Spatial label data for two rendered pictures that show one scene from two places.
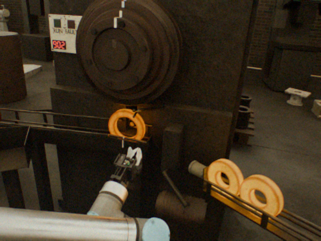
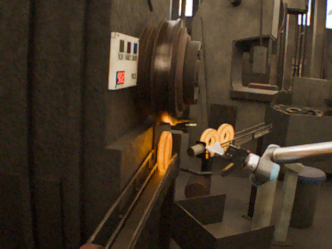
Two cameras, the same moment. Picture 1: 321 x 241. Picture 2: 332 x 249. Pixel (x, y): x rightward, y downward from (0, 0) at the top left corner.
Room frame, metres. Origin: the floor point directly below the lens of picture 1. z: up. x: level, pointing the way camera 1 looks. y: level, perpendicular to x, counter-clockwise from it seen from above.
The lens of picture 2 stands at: (1.26, 1.64, 1.15)
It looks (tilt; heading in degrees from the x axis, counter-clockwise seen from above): 10 degrees down; 265
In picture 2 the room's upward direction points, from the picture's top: 4 degrees clockwise
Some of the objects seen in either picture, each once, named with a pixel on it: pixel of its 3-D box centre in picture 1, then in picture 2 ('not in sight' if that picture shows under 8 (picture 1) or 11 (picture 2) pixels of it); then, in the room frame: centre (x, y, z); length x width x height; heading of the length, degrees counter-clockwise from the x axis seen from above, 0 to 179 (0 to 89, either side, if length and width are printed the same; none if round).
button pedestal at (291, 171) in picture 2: not in sight; (287, 199); (0.24, -0.31, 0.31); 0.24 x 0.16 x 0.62; 75
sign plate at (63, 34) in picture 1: (72, 34); (125, 61); (1.31, 0.46, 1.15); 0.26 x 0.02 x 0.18; 75
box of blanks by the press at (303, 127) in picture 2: not in sight; (308, 140); (-0.75, -1.88, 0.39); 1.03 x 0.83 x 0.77; 0
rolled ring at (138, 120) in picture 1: (126, 127); (165, 151); (1.13, 0.15, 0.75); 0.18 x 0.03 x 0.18; 75
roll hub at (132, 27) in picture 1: (117, 54); (193, 73); (1.03, 0.18, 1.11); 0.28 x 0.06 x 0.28; 75
